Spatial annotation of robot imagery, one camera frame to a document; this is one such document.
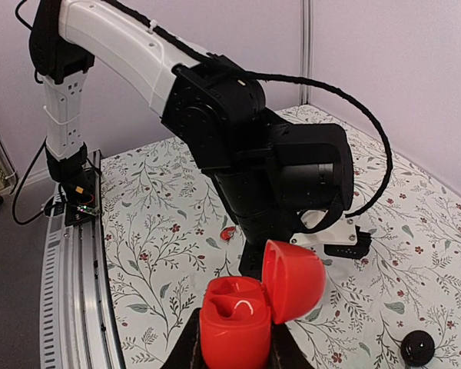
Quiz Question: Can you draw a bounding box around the aluminium frame post left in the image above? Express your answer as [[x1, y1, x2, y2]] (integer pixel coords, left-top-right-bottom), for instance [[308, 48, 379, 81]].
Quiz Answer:
[[299, 0, 315, 106]]

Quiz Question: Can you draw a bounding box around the black earbud charging case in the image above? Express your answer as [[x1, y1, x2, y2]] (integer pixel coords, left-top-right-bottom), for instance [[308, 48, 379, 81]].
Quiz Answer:
[[400, 330, 435, 367]]

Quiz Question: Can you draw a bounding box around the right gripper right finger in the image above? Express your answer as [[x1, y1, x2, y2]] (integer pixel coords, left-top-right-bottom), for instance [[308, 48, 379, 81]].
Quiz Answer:
[[267, 324, 311, 369]]

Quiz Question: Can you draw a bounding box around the red earbud lower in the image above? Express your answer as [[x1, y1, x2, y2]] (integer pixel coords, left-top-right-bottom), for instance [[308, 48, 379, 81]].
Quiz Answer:
[[220, 226, 237, 243]]

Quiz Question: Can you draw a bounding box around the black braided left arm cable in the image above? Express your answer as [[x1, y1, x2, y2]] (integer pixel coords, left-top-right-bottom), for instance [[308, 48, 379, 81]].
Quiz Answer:
[[111, 0, 393, 218]]

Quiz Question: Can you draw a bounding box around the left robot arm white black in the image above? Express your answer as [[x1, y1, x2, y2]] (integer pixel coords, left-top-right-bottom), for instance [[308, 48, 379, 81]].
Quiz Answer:
[[28, 1, 353, 277]]

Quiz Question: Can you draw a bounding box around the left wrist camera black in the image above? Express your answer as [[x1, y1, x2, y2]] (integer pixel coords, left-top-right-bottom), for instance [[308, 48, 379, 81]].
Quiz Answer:
[[290, 214, 371, 259]]

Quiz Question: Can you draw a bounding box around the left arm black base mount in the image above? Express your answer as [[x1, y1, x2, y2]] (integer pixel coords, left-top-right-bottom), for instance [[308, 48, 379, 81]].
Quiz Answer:
[[61, 168, 100, 226]]

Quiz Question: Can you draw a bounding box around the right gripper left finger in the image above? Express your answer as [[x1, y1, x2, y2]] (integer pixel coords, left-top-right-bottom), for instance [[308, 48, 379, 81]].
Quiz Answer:
[[163, 308, 207, 369]]

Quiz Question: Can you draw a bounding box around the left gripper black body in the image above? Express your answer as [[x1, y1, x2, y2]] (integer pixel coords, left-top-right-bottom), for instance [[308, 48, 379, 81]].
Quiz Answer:
[[238, 241, 266, 281]]

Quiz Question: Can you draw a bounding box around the red round charging case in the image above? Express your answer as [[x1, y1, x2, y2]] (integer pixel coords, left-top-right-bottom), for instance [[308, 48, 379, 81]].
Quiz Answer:
[[199, 240, 326, 368]]

